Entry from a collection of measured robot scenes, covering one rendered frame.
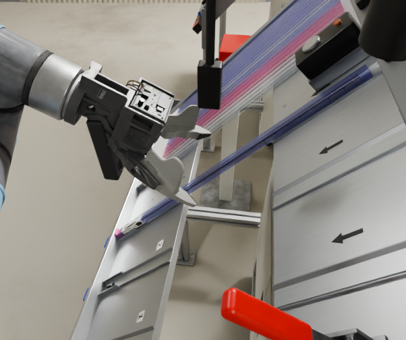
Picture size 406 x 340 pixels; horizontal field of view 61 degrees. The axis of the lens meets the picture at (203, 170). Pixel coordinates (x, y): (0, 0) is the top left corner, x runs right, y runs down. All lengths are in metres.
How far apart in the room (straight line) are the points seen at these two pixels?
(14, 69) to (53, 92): 0.05
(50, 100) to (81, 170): 1.49
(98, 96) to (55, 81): 0.05
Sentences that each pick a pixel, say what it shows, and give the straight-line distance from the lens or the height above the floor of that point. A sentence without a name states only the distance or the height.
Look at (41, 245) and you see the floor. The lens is 1.68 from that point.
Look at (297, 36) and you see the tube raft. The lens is 0.62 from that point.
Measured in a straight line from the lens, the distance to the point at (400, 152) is 0.33.
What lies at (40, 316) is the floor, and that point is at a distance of 1.51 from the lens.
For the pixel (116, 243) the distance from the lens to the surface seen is 0.69.
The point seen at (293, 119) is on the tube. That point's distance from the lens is 0.44.
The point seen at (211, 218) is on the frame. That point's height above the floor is 0.31.
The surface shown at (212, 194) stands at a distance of 1.69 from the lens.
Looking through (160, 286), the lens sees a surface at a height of 0.85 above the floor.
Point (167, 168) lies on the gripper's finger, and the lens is 0.44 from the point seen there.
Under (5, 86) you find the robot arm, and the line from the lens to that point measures 0.48.
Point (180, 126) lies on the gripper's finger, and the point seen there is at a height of 0.96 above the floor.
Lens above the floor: 1.28
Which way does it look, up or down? 45 degrees down
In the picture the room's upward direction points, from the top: straight up
